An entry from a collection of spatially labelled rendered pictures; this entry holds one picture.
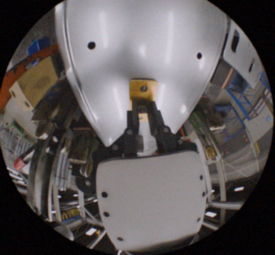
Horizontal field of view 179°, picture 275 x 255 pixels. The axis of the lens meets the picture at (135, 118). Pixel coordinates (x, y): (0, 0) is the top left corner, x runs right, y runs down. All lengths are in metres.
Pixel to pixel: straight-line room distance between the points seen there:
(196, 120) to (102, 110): 0.21
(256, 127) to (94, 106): 8.07
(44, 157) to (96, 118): 0.12
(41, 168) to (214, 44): 0.29
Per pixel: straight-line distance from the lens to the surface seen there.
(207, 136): 0.23
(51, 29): 0.56
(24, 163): 0.21
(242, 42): 0.23
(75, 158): 0.30
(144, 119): 0.16
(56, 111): 0.15
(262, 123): 7.89
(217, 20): 0.16
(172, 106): 0.16
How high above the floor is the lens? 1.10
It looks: 38 degrees down
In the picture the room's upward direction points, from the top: 175 degrees clockwise
